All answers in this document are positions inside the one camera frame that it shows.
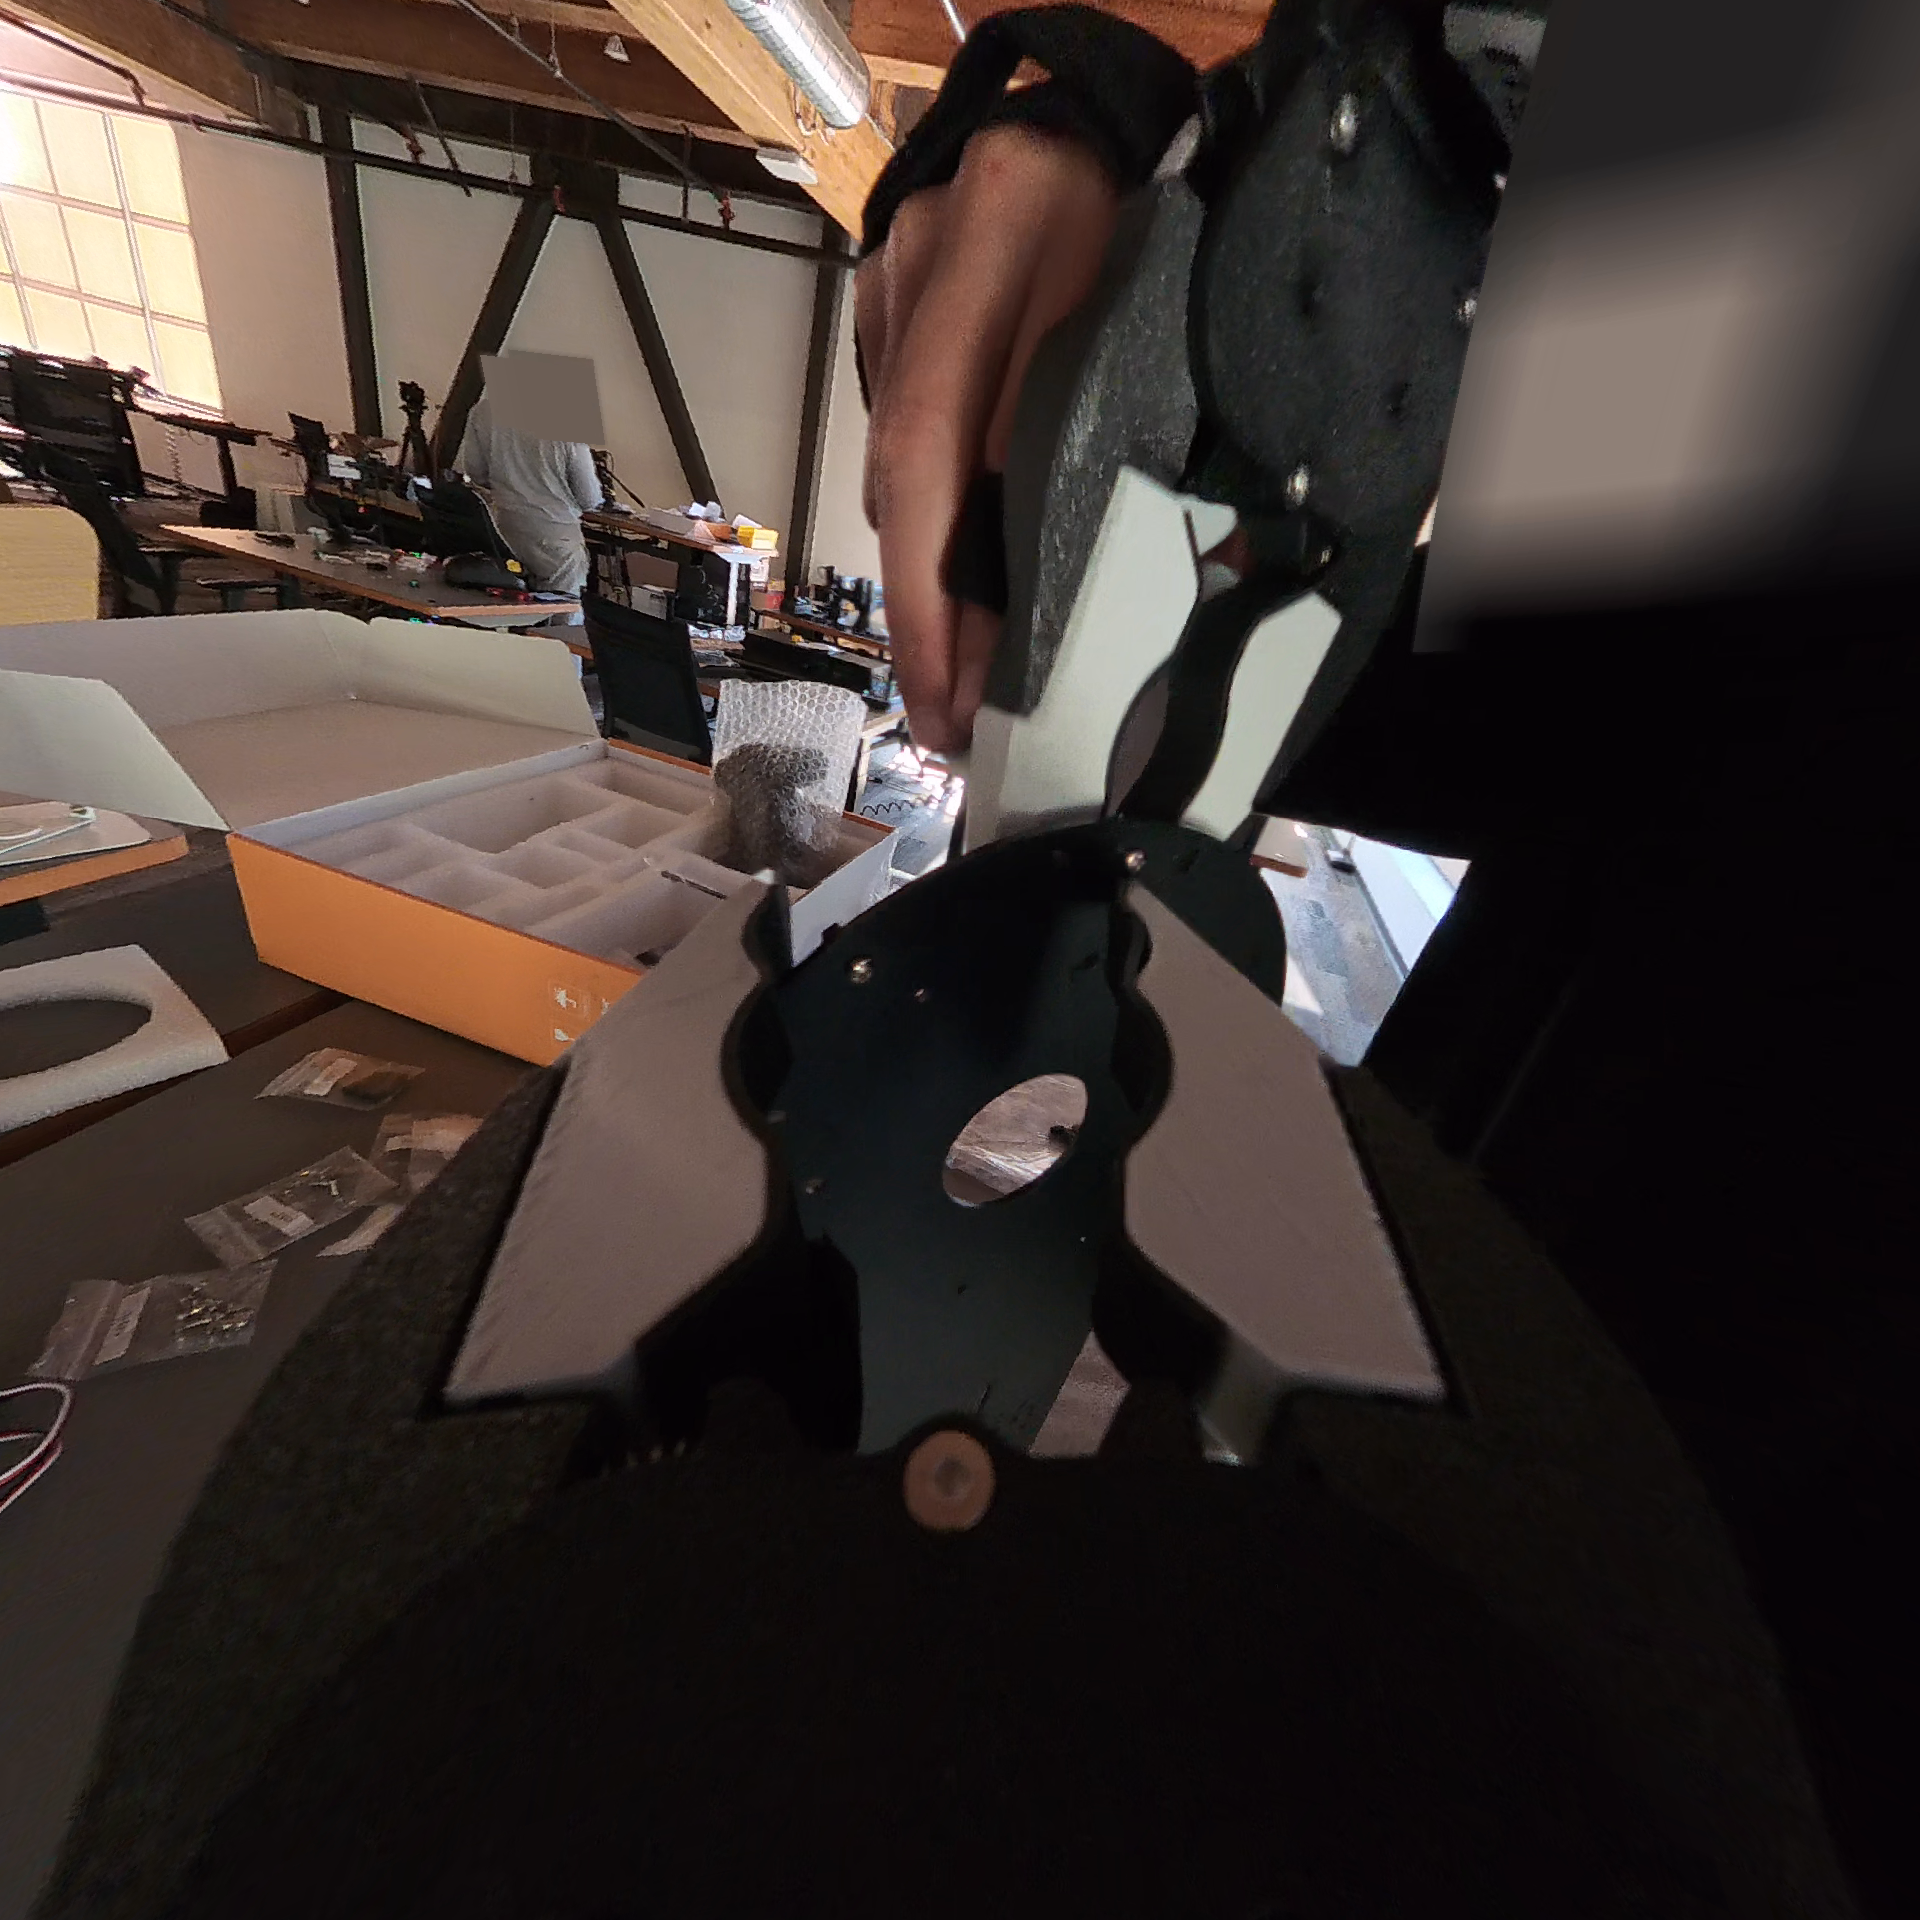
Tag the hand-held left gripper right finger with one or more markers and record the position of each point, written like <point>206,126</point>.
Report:
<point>1276,1200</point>

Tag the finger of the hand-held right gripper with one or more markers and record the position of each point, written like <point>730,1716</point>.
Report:
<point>1276,690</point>
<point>1080,675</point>

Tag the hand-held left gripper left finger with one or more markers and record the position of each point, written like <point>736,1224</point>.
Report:
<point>629,1200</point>

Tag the black metal base plate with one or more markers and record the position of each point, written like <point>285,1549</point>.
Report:
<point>886,1078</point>

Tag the long wooden desk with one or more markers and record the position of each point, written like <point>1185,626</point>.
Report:
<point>271,550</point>

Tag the person's right hand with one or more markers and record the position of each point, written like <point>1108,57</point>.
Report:
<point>961,330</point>

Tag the bubble wrap bundle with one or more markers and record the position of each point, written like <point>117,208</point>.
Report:
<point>780,809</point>

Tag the orange white cardboard box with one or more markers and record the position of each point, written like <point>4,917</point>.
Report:
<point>422,944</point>

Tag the pile of small hardware bags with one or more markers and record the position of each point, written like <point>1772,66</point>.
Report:
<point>285,1208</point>

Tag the person's black top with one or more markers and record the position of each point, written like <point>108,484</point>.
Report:
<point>1650,1200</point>

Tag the beige partition panel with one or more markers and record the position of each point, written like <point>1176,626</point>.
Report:
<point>44,563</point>

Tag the paned window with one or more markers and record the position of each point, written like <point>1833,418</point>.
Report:
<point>90,241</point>

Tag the silver air duct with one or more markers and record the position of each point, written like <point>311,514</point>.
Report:
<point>809,60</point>

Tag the white foam frame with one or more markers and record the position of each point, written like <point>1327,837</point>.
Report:
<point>90,968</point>

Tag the camera tripod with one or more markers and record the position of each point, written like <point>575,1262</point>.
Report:
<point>412,403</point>

